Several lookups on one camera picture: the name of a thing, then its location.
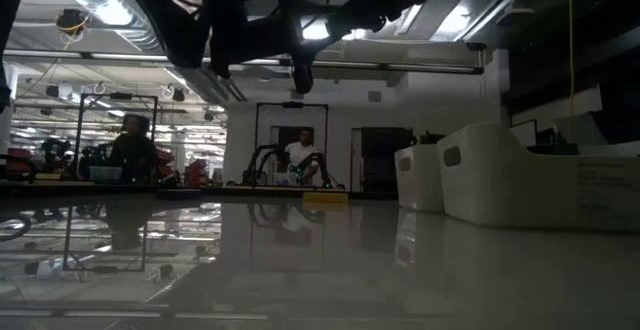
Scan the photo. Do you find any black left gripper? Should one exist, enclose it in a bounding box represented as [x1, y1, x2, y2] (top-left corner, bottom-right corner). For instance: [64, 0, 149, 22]
[246, 4, 317, 97]

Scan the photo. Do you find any person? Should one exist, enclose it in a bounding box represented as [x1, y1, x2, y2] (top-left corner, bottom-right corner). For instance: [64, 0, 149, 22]
[108, 113, 159, 184]
[283, 127, 324, 187]

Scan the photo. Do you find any yellow long block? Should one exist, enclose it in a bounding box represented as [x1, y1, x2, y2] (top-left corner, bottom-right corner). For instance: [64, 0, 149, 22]
[302, 191, 350, 205]

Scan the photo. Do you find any white plastic bin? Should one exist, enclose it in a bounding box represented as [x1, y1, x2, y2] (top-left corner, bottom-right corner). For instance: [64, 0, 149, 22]
[393, 143, 447, 215]
[437, 122, 640, 235]

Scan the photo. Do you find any white container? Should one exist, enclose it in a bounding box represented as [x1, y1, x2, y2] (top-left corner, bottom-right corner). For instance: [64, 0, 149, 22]
[88, 165, 124, 182]

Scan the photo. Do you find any black frame station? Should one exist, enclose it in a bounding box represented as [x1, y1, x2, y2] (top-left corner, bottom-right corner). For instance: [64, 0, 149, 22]
[254, 101, 330, 187]
[74, 92, 159, 181]

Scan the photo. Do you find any horizontal metal rail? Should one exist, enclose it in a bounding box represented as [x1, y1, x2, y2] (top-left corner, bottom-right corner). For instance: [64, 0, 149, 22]
[0, 48, 485, 75]

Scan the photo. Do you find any hanging cord reel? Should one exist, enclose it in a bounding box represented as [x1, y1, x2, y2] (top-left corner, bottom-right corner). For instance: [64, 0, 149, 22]
[54, 8, 90, 37]

